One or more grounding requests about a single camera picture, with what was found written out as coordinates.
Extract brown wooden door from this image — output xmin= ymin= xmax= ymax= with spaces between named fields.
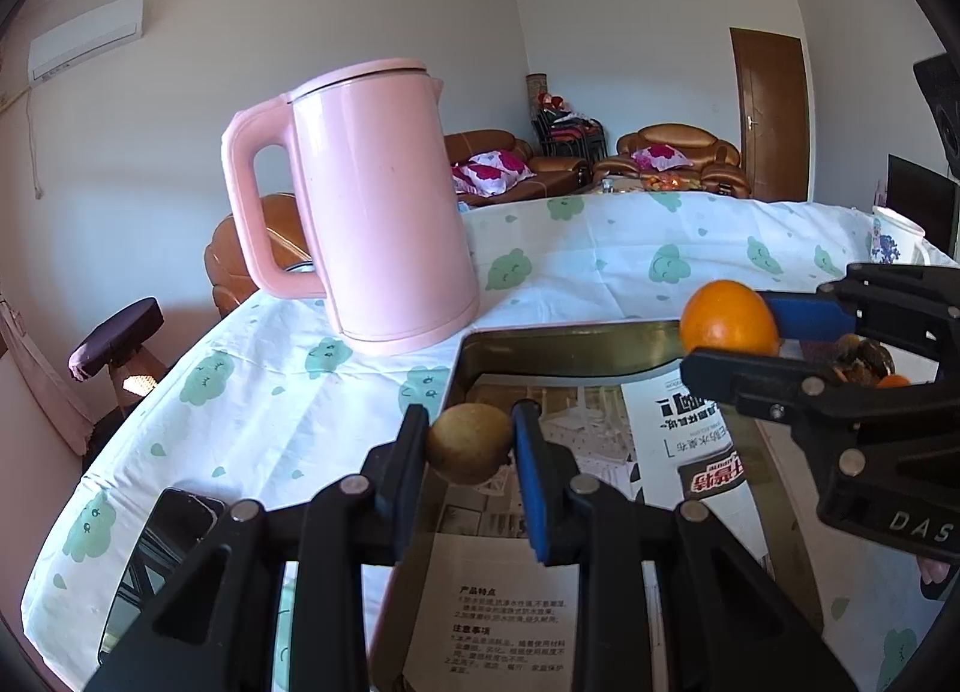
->
xmin=729 ymin=27 xmax=812 ymax=202

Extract white mug with floral print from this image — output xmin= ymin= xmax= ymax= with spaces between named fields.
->
xmin=870 ymin=204 xmax=931 ymax=266

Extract pink electric kettle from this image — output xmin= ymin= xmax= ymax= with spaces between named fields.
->
xmin=222 ymin=58 xmax=481 ymax=356

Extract white air conditioner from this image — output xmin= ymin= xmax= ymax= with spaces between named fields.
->
xmin=26 ymin=0 xmax=143 ymax=88

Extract brown leather armchair with pillow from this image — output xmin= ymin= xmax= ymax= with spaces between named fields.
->
xmin=616 ymin=124 xmax=751 ymax=198

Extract black television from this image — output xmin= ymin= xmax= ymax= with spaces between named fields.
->
xmin=887 ymin=154 xmax=960 ymax=258

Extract dark purple cushioned stool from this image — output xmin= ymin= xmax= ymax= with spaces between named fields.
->
xmin=67 ymin=298 xmax=170 ymax=431

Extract long brown leather sofa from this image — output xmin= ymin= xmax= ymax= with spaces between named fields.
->
xmin=442 ymin=130 xmax=593 ymax=207

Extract large orange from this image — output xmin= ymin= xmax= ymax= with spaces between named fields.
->
xmin=679 ymin=279 xmax=781 ymax=359

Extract person's right hand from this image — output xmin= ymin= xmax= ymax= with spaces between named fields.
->
xmin=921 ymin=555 xmax=955 ymax=600

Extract brown kiwi fruit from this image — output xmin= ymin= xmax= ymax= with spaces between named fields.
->
xmin=426 ymin=403 xmax=518 ymax=487

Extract stacked black chairs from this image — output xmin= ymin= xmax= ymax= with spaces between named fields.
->
xmin=531 ymin=109 xmax=607 ymax=161

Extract wooden chair back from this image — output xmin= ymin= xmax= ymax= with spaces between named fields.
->
xmin=204 ymin=193 xmax=316 ymax=318

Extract black smartphone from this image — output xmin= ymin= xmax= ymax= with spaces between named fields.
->
xmin=97 ymin=488 xmax=227 ymax=667

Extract black speaker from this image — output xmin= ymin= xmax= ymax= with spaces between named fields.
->
xmin=913 ymin=53 xmax=960 ymax=176

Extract gold metal tray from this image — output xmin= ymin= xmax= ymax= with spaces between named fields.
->
xmin=375 ymin=317 xmax=826 ymax=692

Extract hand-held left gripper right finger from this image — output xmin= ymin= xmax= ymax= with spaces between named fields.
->
xmin=510 ymin=399 xmax=860 ymax=692

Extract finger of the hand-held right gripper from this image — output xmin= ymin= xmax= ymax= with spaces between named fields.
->
xmin=681 ymin=347 xmax=960 ymax=477
xmin=757 ymin=263 xmax=960 ymax=365

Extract pink floral pillow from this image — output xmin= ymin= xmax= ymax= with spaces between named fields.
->
xmin=632 ymin=145 xmax=689 ymax=170
xmin=469 ymin=151 xmax=537 ymax=179
xmin=450 ymin=163 xmax=518 ymax=197

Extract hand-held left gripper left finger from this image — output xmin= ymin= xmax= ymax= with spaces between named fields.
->
xmin=86 ymin=403 xmax=432 ymax=692

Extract wooden coffee table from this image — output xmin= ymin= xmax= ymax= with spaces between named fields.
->
xmin=577 ymin=171 xmax=721 ymax=197

